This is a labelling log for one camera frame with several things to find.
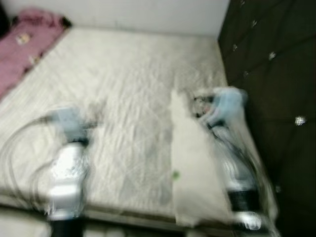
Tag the white pillow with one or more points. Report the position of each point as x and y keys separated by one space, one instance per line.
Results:
x=192 y=168

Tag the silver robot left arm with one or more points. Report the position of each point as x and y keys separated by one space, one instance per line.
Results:
x=66 y=177

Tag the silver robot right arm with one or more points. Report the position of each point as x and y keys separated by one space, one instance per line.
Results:
x=237 y=177

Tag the grey quilted mattress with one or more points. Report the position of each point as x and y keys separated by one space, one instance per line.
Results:
x=123 y=98

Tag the black tufted headboard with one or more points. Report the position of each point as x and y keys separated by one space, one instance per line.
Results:
x=276 y=74

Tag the mauve cartoon print blanket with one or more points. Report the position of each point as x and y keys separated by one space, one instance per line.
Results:
x=24 y=49

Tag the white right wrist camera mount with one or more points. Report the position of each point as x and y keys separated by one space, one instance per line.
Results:
x=227 y=103

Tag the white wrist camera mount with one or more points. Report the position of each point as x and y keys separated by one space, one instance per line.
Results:
x=227 y=103
x=69 y=121

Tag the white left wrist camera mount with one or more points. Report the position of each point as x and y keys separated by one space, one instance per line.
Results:
x=69 y=121

